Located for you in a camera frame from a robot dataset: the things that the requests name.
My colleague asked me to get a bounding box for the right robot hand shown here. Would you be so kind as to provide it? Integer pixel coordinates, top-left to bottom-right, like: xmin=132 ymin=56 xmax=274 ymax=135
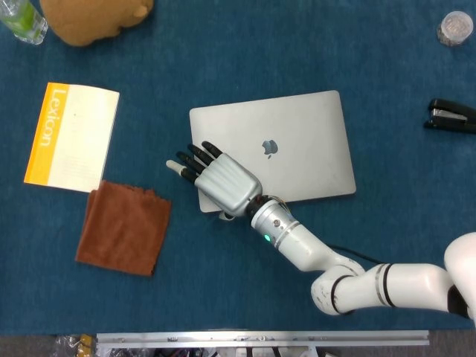
xmin=165 ymin=140 xmax=264 ymax=221

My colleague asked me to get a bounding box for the silver laptop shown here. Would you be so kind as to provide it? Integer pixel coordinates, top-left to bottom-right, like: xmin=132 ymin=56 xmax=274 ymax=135
xmin=189 ymin=89 xmax=357 ymax=213

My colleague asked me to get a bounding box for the teal blue table cloth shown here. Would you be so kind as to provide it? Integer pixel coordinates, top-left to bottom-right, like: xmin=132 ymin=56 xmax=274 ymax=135
xmin=0 ymin=0 xmax=476 ymax=336

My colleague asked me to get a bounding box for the brown folded cloth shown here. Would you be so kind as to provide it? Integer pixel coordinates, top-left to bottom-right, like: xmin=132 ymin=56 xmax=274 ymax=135
xmin=74 ymin=180 xmax=173 ymax=278

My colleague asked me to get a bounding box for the yellow white Lexicon book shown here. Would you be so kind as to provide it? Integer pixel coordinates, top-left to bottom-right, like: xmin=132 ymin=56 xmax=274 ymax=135
xmin=23 ymin=82 xmax=120 ymax=194

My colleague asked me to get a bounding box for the brown plush toy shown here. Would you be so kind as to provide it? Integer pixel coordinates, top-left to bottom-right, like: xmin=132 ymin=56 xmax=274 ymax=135
xmin=39 ymin=0 xmax=155 ymax=48

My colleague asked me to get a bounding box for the clear plastic bag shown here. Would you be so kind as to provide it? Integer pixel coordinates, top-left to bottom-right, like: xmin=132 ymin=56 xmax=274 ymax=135
xmin=54 ymin=334 xmax=98 ymax=357

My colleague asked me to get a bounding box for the black stapler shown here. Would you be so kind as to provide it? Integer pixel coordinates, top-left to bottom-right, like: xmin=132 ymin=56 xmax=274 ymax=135
xmin=423 ymin=98 xmax=476 ymax=135

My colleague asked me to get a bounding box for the clear bottle green label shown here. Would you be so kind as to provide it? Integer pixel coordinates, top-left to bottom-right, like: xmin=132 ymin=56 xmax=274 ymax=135
xmin=0 ymin=0 xmax=48 ymax=46

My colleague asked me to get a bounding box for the small clear lidded jar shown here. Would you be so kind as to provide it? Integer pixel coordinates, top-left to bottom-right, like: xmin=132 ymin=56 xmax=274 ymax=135
xmin=437 ymin=10 xmax=475 ymax=48

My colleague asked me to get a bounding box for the black cable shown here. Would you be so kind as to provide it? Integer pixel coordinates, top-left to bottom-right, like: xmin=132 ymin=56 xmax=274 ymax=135
xmin=327 ymin=243 xmax=386 ymax=265

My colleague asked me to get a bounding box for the aluminium profile rail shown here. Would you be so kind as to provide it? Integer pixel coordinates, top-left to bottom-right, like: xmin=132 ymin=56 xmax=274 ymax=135
xmin=96 ymin=329 xmax=431 ymax=350

